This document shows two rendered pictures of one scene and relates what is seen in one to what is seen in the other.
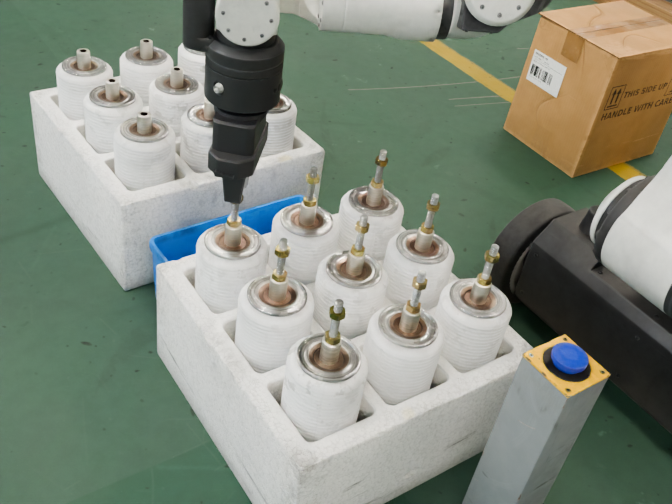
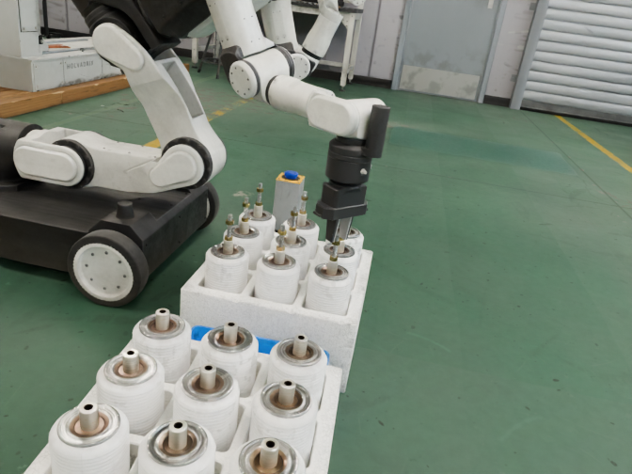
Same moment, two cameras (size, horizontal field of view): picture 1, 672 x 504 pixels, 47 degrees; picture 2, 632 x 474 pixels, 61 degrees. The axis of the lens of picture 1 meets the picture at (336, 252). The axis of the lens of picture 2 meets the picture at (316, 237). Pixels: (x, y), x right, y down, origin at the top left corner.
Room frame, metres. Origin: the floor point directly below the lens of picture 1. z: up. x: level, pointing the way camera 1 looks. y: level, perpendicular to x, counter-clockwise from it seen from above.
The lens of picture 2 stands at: (1.55, 0.87, 0.78)
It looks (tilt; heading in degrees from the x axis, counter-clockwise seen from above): 24 degrees down; 227
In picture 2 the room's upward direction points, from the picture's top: 8 degrees clockwise
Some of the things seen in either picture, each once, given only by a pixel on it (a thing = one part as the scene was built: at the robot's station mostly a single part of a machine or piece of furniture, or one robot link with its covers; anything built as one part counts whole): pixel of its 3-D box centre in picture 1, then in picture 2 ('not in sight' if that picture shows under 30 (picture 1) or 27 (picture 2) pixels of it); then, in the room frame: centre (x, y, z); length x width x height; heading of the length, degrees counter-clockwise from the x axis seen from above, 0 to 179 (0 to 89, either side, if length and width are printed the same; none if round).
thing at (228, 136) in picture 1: (239, 108); (345, 185); (0.82, 0.14, 0.45); 0.13 x 0.10 x 0.12; 179
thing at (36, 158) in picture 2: not in sight; (67, 156); (1.10, -0.73, 0.28); 0.21 x 0.20 x 0.13; 130
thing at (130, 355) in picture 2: not in sight; (131, 361); (1.30, 0.24, 0.26); 0.02 x 0.02 x 0.03
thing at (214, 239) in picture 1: (232, 241); (331, 272); (0.82, 0.14, 0.25); 0.08 x 0.08 x 0.01
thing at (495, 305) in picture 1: (477, 298); (257, 215); (0.79, -0.19, 0.25); 0.08 x 0.08 x 0.01
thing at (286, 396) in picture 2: (112, 89); (287, 392); (1.14, 0.41, 0.26); 0.02 x 0.02 x 0.03
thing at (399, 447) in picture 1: (337, 354); (284, 298); (0.80, -0.03, 0.09); 0.39 x 0.39 x 0.18; 40
